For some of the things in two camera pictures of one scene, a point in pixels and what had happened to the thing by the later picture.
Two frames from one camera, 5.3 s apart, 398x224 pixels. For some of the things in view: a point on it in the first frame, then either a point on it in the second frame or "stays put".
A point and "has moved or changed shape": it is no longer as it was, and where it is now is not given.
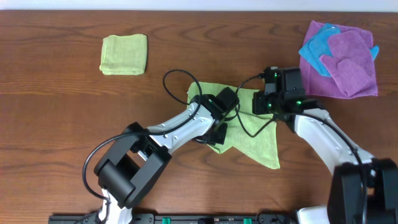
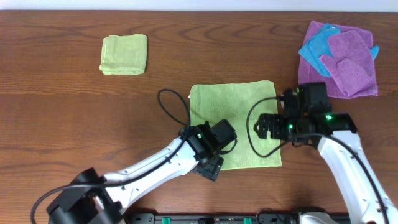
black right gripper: [259, 104] → [270, 126]
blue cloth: [318, 46] stays put
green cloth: [255, 134] has moved or changed shape
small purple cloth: [351, 62] stays put
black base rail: [173, 218] stays put
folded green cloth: [124, 55] stays put
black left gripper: [216, 134] → [209, 168]
